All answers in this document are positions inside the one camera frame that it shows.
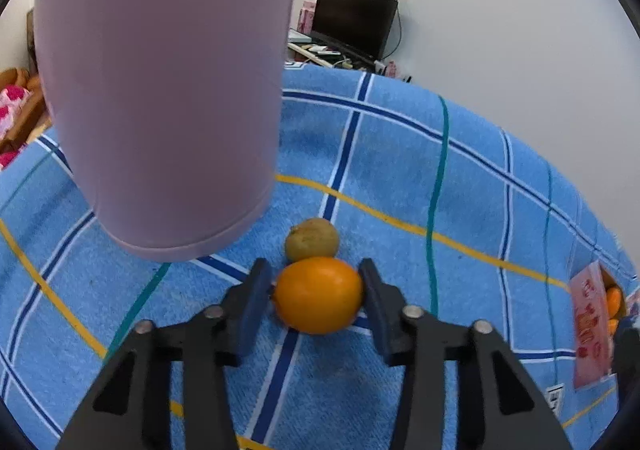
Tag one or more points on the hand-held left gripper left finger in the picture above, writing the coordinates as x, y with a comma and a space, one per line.
252, 310

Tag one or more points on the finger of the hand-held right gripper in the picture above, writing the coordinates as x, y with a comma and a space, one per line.
626, 355

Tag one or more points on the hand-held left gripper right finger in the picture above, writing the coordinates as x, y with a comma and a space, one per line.
377, 310

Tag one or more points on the pink tin box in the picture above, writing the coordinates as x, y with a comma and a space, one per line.
587, 325

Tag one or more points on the medium orange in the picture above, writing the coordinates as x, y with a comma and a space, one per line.
317, 295

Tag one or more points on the small brown-green kiwi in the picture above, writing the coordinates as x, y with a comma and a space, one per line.
312, 240

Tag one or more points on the blue plaid blanket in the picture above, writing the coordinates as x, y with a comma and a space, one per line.
400, 169

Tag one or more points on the lilac electric kettle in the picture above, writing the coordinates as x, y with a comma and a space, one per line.
160, 79

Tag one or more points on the white television stand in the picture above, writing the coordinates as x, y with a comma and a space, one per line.
325, 57

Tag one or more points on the white set-top device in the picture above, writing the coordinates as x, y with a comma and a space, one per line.
297, 36

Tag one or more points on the black flat television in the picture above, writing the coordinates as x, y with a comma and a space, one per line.
352, 22

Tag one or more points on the orange leather sofa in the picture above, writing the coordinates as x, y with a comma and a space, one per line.
32, 109

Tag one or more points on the pink gift box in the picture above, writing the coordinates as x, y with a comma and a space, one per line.
306, 17

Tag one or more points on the pink heart pillow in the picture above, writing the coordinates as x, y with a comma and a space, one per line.
11, 104

